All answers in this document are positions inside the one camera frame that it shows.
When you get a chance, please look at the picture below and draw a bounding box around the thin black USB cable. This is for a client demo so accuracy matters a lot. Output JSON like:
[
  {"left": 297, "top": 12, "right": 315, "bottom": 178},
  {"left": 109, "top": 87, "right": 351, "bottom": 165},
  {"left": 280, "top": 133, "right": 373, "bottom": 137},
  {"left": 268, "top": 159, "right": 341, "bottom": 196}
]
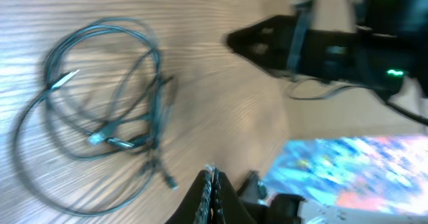
[{"left": 11, "top": 16, "right": 180, "bottom": 218}]

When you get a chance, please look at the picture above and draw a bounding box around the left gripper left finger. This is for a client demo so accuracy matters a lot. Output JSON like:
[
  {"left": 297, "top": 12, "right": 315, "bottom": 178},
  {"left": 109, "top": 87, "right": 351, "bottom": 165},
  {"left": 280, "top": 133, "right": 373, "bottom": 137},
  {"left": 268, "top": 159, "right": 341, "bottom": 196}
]
[{"left": 165, "top": 170, "right": 212, "bottom": 224}]

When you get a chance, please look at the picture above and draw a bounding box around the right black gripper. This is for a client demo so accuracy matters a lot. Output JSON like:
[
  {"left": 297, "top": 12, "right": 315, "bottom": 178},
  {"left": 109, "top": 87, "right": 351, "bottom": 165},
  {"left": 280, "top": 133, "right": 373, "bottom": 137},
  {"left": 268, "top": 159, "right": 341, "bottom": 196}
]
[{"left": 224, "top": 15, "right": 408, "bottom": 90}]

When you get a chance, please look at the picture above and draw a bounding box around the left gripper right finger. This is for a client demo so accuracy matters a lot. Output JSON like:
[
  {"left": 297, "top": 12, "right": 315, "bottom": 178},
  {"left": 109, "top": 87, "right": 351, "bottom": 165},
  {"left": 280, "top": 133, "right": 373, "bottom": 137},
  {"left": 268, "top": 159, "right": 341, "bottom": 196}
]
[{"left": 212, "top": 168, "right": 249, "bottom": 224}]

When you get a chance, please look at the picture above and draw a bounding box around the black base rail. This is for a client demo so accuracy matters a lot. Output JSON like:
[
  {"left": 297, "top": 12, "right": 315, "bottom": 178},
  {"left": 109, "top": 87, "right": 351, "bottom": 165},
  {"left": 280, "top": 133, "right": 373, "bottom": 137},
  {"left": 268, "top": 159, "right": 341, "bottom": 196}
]
[{"left": 237, "top": 170, "right": 428, "bottom": 224}]

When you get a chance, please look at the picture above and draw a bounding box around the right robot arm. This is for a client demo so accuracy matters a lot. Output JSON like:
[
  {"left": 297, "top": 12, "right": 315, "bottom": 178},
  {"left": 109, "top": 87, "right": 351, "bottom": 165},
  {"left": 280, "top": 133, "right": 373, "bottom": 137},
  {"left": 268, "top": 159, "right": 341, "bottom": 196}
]
[{"left": 225, "top": 0, "right": 427, "bottom": 95}]

